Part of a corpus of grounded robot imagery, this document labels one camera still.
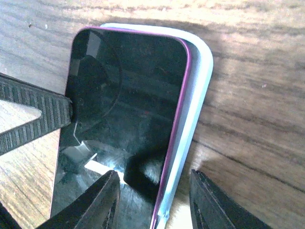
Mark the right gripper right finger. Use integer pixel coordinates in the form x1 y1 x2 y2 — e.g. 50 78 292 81
190 169 270 229

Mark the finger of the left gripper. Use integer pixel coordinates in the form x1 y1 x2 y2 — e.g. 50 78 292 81
0 73 73 156

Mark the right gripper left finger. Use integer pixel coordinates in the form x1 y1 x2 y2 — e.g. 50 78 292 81
38 170 120 229

